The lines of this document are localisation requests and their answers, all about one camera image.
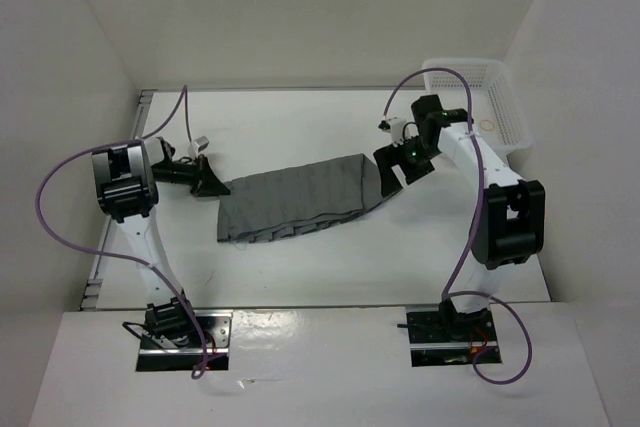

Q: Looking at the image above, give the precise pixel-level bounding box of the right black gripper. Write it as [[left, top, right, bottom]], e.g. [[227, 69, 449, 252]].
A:
[[374, 136, 442, 197]]

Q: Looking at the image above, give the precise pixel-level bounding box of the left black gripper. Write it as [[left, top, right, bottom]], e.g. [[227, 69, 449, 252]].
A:
[[153, 154, 230, 197]]

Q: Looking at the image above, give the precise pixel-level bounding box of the grey pleated skirt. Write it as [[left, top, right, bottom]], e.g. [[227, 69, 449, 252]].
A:
[[217, 154, 389, 244]]

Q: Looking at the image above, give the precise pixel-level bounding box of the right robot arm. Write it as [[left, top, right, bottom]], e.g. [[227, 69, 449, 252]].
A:
[[374, 95, 545, 340]]

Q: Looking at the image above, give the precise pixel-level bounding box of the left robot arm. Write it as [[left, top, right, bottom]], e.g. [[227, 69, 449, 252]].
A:
[[91, 137, 230, 347]]

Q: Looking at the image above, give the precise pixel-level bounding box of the rubber band in basket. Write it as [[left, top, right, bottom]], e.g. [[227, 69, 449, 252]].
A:
[[479, 119, 495, 131]]

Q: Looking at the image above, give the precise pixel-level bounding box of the white plastic basket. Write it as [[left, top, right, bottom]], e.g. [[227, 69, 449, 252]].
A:
[[422, 58, 533, 157]]

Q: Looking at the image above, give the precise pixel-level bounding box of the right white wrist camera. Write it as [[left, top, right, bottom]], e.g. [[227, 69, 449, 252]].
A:
[[378, 117, 411, 147]]

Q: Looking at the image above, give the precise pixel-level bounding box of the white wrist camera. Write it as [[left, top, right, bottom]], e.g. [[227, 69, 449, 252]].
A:
[[378, 117, 411, 147], [188, 136, 209, 158]]

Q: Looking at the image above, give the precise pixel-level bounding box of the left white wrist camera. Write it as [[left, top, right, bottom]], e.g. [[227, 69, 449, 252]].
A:
[[188, 136, 209, 158]]

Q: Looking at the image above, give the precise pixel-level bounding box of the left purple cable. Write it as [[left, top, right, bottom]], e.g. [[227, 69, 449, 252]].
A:
[[36, 85, 227, 379]]

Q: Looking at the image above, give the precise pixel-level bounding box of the purple cable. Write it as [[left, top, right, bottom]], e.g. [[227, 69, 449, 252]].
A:
[[380, 66, 533, 386], [36, 85, 227, 379]]

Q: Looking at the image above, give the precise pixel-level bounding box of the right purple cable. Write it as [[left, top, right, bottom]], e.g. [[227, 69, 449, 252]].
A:
[[380, 66, 533, 386]]

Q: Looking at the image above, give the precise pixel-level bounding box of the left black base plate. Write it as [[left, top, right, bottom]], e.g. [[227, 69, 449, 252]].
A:
[[135, 311, 232, 373]]

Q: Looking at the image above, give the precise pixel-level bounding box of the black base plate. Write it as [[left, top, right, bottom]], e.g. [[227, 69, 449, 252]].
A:
[[135, 311, 232, 373], [397, 304, 502, 367]]

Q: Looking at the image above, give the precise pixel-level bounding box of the aluminium table edge rail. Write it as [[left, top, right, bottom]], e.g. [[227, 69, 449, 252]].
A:
[[79, 89, 156, 312]]

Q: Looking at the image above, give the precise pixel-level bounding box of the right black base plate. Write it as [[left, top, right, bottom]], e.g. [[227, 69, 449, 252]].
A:
[[397, 304, 502, 367]]

